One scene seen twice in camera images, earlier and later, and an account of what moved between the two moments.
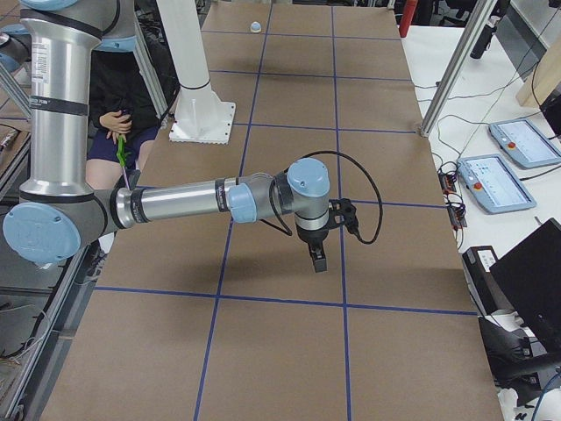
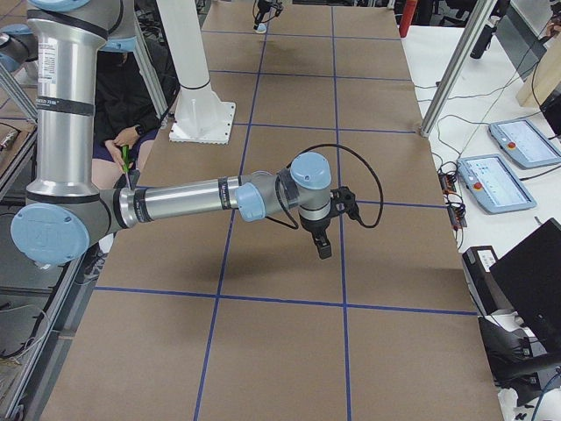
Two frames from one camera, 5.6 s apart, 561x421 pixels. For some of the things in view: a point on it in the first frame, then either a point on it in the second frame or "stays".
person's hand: [117, 123] to [125, 138]
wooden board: [544, 79] stays
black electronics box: [477, 262] stays
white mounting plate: [201, 116] stays
